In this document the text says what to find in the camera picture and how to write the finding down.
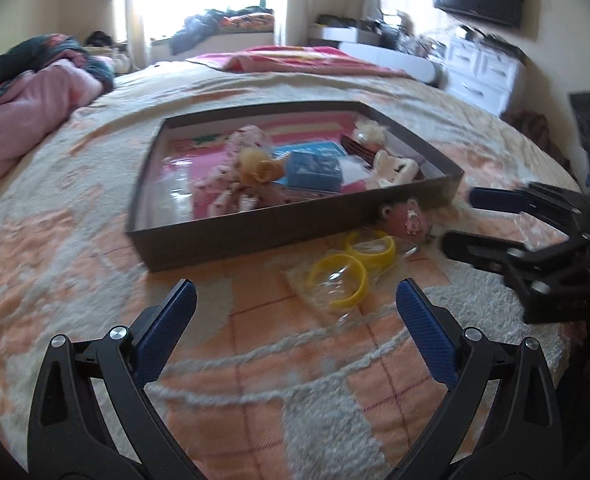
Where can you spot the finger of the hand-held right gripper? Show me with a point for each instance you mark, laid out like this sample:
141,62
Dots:
495,200
475,249

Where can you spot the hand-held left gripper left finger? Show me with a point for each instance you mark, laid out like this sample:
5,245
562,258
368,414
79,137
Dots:
167,332

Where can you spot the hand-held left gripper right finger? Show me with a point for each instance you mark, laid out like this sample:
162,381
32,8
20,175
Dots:
427,335

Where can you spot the dark shallow cardboard box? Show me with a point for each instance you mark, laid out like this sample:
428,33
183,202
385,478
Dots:
255,237

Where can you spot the white pearl hair clip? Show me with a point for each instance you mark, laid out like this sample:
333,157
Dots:
372,132

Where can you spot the white earring card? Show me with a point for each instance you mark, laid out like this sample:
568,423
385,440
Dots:
355,175

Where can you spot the brown oval hair clip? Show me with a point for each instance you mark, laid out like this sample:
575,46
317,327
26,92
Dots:
357,149

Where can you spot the clear plastic bag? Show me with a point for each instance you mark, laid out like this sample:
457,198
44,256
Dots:
182,185

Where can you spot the small blue box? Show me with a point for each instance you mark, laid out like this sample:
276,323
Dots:
312,172

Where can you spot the small pink plush toy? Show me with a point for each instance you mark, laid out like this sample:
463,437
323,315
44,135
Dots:
410,217

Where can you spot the brown cloth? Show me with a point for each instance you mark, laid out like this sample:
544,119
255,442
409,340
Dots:
527,132

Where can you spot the white plush toy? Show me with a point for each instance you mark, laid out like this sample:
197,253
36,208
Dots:
392,170

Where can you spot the peach and cream bed blanket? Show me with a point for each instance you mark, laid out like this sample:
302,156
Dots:
75,260

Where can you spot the white dresser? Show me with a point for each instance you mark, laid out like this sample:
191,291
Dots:
482,75

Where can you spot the dresser top clutter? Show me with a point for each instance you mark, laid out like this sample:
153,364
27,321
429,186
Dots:
475,40

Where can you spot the white and grey vanity desk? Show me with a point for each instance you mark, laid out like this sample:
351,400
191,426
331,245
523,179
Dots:
400,62

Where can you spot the pink patterned doll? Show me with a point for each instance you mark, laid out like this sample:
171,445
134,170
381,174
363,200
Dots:
225,170

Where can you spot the pink printed paper sheet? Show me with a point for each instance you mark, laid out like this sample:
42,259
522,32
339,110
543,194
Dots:
305,127

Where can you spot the desk clutter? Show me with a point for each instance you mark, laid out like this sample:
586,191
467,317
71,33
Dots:
375,27

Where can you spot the vanity mirror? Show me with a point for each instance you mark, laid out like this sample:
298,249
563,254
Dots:
370,7

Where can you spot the pink and orange blanket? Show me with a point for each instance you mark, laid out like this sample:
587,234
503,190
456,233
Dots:
300,60

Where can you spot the pink quilt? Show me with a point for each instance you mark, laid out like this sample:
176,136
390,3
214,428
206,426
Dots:
30,105

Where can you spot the cream clothes heap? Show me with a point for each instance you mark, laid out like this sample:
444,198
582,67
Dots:
107,52

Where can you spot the white sheer curtain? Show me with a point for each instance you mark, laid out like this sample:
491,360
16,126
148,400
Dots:
137,10
281,0

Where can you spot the white window seat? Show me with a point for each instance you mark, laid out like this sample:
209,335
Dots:
225,45

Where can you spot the dark clothes pile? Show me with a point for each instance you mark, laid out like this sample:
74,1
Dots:
195,32

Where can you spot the orange patterned cushion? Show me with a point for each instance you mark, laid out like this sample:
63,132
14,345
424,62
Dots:
250,20

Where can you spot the dark floral duvet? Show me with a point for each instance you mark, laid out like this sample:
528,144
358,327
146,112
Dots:
40,52

